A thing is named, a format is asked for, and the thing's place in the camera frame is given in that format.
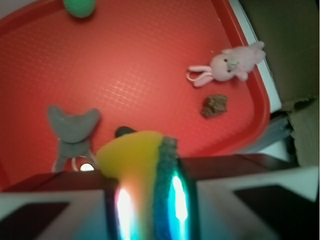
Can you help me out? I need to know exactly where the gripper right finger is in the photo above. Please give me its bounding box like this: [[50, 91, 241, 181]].
[[178, 154, 320, 240]]

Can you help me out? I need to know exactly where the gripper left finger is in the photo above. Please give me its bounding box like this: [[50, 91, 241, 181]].
[[0, 171, 121, 240]]

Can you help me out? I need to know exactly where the yellow sponge with green pad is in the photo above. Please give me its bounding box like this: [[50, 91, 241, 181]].
[[96, 130, 178, 240]]

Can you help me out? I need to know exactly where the brown rock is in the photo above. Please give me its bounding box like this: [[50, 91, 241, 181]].
[[200, 94, 228, 118]]

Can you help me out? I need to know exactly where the pink plush bunny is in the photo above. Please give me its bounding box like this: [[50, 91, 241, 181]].
[[186, 41, 266, 88]]

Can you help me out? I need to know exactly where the red plastic tray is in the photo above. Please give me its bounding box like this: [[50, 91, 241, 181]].
[[0, 0, 270, 189]]

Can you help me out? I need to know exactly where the brown cardboard box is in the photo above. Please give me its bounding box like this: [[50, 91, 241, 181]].
[[240, 0, 320, 167]]

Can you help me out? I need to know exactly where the green textured ball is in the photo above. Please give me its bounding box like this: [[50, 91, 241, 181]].
[[62, 0, 96, 19]]

